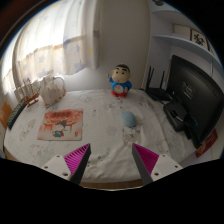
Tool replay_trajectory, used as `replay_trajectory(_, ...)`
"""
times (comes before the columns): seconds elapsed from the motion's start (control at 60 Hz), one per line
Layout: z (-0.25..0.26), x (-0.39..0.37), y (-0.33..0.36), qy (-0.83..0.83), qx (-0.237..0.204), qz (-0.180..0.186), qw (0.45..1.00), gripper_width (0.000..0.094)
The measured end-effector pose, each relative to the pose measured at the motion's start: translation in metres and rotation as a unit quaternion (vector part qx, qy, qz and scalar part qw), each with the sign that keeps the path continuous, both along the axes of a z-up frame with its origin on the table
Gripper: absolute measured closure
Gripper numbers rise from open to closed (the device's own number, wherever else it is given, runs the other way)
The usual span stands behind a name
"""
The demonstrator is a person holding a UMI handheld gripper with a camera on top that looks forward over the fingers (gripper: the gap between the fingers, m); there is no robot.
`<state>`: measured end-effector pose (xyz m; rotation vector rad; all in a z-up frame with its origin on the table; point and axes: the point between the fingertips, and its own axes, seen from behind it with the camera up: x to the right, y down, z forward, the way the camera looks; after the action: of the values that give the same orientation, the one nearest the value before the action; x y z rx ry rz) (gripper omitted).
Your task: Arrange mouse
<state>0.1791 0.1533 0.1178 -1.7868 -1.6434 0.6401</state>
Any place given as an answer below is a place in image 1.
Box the red paper packet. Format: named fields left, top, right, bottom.
left=194, top=129, right=219, bottom=159

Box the light blue computer mouse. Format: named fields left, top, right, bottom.
left=120, top=110, right=138, bottom=128

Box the black router with antennas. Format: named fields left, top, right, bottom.
left=143, top=65, right=173, bottom=102

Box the black monitor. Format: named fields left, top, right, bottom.
left=166, top=54, right=224, bottom=150

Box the black box device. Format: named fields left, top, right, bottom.
left=163, top=100, right=190, bottom=133

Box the white star print curtain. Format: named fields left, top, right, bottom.
left=1, top=0, right=101, bottom=95

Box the wooden model sailing ship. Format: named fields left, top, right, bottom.
left=19, top=79, right=41, bottom=108

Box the cartoon boy clock figurine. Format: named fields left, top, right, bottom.
left=107, top=63, right=133, bottom=98

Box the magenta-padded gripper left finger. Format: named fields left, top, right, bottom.
left=40, top=143, right=92, bottom=186

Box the white wall shelf unit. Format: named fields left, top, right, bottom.
left=149, top=0, right=224, bottom=69

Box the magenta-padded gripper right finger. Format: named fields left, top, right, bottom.
left=131, top=143, right=184, bottom=186

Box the white printed tablecloth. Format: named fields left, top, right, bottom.
left=3, top=88, right=201, bottom=184

